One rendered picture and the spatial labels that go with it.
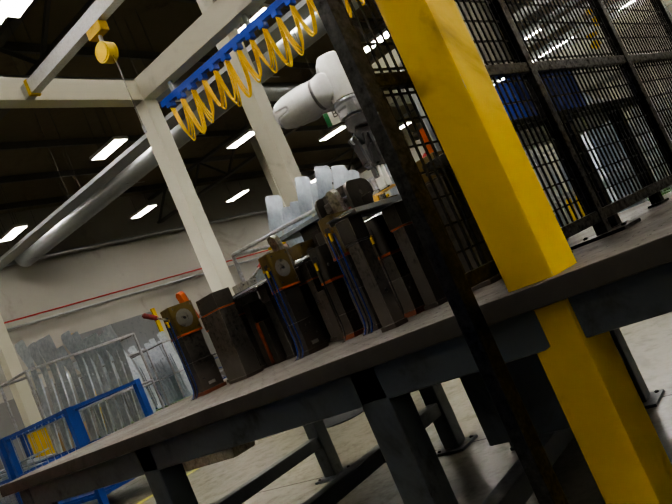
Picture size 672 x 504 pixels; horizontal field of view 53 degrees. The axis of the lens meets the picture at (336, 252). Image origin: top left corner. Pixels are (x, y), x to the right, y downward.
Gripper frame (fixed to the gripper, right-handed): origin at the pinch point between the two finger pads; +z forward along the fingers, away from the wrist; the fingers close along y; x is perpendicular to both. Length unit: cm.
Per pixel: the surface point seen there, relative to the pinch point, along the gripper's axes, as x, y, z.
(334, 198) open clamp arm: -4.6, 18.0, 1.6
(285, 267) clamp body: -37.8, 16.9, 11.9
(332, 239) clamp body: -4.6, 25.5, 12.8
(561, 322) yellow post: 65, 53, 49
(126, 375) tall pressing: -922, -341, -12
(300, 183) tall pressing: -378, -342, -109
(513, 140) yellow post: 68, 46, 16
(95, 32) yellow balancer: -256, -97, -213
